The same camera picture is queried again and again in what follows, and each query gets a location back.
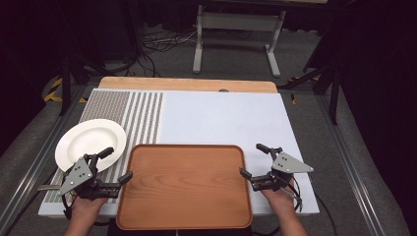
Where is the yellow black floor tape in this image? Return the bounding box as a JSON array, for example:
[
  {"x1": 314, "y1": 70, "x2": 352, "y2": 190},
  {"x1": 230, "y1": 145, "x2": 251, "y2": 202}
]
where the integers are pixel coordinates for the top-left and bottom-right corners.
[{"x1": 43, "y1": 77, "x2": 89, "y2": 104}]

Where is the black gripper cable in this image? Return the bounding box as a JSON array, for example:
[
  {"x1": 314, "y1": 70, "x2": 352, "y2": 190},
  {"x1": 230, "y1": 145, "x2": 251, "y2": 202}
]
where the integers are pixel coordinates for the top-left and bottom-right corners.
[
  {"x1": 289, "y1": 175, "x2": 338, "y2": 236},
  {"x1": 62, "y1": 193, "x2": 74, "y2": 221}
]

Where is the white table cover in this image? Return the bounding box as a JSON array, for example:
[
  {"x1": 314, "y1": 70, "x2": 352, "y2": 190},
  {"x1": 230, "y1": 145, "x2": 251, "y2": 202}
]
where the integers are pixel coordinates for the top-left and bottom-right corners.
[{"x1": 37, "y1": 88, "x2": 321, "y2": 218}]

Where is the grey striped placemat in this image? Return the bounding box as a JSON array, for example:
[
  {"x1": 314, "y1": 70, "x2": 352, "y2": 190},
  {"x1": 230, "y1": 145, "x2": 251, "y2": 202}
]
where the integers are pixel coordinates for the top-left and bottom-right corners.
[{"x1": 43, "y1": 90, "x2": 164, "y2": 205}]

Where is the black tripod stand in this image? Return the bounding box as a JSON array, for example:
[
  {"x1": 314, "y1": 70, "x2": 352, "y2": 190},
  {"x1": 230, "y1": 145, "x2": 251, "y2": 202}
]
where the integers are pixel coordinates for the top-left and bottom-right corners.
[
  {"x1": 58, "y1": 53, "x2": 116, "y2": 117},
  {"x1": 278, "y1": 62, "x2": 341, "y2": 126}
]

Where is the brown wooden tray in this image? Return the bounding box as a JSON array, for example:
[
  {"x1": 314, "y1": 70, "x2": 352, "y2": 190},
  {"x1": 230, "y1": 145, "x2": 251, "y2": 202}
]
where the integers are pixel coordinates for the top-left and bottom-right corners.
[{"x1": 115, "y1": 144, "x2": 254, "y2": 231}]

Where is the person's right hand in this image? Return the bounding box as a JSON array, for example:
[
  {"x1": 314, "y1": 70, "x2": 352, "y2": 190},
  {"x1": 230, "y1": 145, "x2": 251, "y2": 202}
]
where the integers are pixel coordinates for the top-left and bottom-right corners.
[{"x1": 260, "y1": 185, "x2": 297, "y2": 215}]

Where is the bundle of floor cables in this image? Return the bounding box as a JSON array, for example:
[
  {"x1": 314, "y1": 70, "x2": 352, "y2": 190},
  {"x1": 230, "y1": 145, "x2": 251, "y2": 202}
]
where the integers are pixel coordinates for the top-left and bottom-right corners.
[{"x1": 107, "y1": 29, "x2": 199, "y2": 79}]

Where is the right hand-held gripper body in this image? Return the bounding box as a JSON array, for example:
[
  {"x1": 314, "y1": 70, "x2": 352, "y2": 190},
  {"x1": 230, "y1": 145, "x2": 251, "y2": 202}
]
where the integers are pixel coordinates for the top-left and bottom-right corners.
[{"x1": 251, "y1": 147, "x2": 315, "y2": 207}]

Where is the white metal stand frame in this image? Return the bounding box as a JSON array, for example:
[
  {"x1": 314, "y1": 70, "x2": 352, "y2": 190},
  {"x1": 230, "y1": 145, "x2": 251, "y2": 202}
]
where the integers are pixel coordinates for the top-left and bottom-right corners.
[{"x1": 192, "y1": 4, "x2": 287, "y2": 79}]

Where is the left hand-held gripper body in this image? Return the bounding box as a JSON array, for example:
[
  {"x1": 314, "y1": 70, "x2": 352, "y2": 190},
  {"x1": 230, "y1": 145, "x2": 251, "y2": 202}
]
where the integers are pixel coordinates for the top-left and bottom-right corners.
[{"x1": 36, "y1": 152, "x2": 121, "y2": 202}]

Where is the white round plate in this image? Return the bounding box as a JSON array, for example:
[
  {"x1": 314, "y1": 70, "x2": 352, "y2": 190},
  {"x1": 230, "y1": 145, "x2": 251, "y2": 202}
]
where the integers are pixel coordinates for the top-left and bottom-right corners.
[{"x1": 54, "y1": 118, "x2": 128, "y2": 174}]

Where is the aluminium floor rail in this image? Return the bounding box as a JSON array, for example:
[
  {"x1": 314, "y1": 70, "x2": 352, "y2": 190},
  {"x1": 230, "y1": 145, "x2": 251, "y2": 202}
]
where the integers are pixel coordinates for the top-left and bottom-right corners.
[
  {"x1": 314, "y1": 93, "x2": 388, "y2": 236},
  {"x1": 0, "y1": 84, "x2": 90, "y2": 236}
]

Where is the person's left hand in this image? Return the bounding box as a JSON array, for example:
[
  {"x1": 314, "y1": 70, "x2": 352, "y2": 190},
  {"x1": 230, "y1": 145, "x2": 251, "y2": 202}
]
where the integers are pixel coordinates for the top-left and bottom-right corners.
[{"x1": 70, "y1": 192, "x2": 109, "y2": 224}]

